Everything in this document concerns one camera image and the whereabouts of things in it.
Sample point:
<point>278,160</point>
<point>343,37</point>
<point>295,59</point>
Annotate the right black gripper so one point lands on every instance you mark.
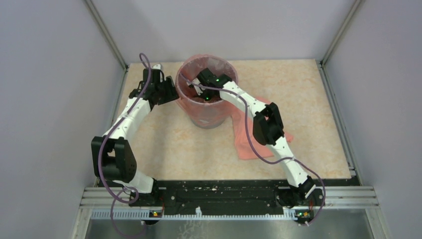
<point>204,90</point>

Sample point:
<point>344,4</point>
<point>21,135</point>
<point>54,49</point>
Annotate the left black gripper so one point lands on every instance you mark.
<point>171,92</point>

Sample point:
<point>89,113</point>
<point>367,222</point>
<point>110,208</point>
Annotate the translucent red trash bag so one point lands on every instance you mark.
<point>187,72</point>

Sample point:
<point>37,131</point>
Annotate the grey plastic trash bin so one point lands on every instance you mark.
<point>204,124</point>

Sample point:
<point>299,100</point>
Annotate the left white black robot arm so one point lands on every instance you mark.
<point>113,157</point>

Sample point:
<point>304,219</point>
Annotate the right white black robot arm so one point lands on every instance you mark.
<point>267,125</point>

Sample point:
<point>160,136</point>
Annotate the flat pink trash bag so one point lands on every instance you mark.
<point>241,143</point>

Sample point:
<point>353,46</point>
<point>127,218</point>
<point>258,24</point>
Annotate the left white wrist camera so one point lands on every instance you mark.
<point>157,67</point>

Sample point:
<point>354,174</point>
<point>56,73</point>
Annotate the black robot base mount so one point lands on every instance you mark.
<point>232,197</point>

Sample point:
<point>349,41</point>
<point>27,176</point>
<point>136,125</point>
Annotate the white toothed cable rail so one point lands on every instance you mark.
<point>156,215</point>

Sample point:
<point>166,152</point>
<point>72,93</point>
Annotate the aluminium frame rail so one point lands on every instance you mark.
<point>347,197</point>

